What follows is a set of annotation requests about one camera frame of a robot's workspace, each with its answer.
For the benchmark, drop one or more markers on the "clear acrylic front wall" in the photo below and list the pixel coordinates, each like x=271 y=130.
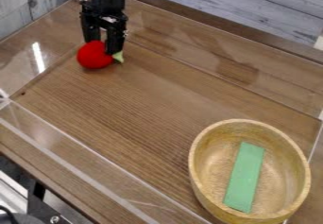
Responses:
x=103 y=190

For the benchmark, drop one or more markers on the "black metal table mount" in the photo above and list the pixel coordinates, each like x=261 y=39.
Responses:
x=39 y=209

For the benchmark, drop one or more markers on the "green rectangular block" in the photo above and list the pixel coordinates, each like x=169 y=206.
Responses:
x=245 y=178

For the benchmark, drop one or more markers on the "red plush strawberry toy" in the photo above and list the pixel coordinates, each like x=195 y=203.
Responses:
x=94 y=58

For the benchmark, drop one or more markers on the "wooden bowl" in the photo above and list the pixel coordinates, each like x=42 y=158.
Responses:
x=285 y=182

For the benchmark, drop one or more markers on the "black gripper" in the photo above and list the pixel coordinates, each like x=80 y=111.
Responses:
x=105 y=13

